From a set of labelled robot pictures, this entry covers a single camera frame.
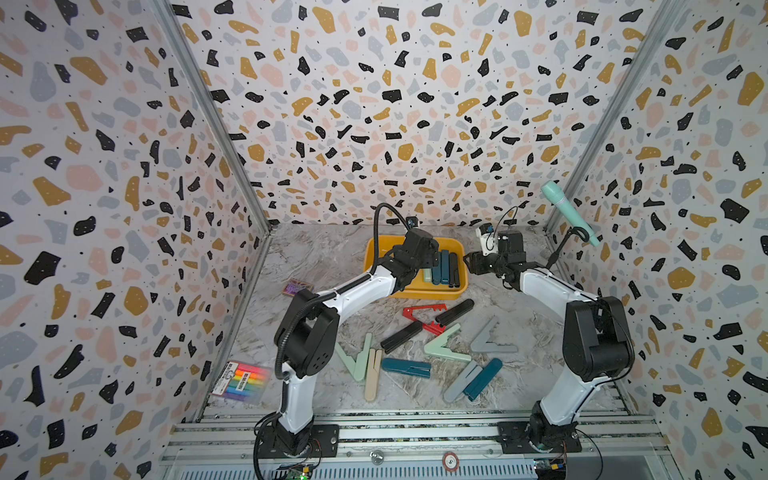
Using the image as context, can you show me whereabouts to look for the teal pruning pliers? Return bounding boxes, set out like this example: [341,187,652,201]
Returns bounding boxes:
[381,358,432,379]
[430,252,444,285]
[440,250,451,285]
[463,358,503,402]

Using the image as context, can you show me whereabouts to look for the black pruning pliers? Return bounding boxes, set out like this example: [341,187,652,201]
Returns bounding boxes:
[435,299,475,327]
[380,321,423,354]
[449,252,461,288]

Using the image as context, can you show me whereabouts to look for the beige pruning pliers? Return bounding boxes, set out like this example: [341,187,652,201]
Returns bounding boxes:
[364,349,383,403]

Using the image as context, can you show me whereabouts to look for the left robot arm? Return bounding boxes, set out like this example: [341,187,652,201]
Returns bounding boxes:
[274,203,439,435]

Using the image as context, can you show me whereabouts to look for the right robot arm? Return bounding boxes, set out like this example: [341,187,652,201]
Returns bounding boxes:
[464,223,636,432]

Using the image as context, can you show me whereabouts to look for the yellow plastic storage box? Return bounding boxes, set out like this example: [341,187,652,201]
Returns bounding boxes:
[379,234,469,301]

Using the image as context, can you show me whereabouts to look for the red pruning pliers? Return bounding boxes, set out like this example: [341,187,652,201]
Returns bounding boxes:
[402,303,447,336]

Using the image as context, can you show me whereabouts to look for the grey open pruning pliers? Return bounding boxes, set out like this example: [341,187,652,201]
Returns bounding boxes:
[470,317,519,354]

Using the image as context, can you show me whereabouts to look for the mint open pruning pliers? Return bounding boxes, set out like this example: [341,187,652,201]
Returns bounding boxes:
[424,324,472,362]

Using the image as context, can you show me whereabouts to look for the colourful card box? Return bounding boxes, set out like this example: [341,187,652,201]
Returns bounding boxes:
[282,278,313,297]

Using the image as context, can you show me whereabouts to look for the mint V pruning pliers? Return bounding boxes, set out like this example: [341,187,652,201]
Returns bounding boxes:
[335,333,373,382]

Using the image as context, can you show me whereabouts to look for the grey pruning pliers lower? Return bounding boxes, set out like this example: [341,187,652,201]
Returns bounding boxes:
[443,360,482,403]

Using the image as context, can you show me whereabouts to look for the mint green microphone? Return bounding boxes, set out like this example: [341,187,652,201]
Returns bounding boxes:
[541,181,599,247]

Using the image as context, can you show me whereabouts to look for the rainbow marker pack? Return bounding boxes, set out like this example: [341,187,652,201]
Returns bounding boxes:
[211,361,272,404]

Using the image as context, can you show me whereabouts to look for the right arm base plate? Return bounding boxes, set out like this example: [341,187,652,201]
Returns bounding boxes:
[497,418,582,454]

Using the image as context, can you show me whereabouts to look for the aluminium frame rail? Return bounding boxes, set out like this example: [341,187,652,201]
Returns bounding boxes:
[158,407,670,480]

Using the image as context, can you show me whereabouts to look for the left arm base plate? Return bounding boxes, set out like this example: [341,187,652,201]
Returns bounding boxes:
[254,421,340,460]

